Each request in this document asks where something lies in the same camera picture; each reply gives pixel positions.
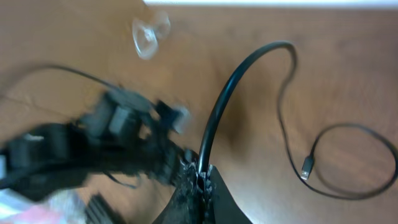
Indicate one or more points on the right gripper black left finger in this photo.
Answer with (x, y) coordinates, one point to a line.
(186, 205)

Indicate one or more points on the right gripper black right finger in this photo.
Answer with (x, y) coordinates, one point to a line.
(220, 206)

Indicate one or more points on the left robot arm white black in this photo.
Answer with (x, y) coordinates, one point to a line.
(125, 133)

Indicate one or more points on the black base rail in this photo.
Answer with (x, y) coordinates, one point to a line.
(99, 211)

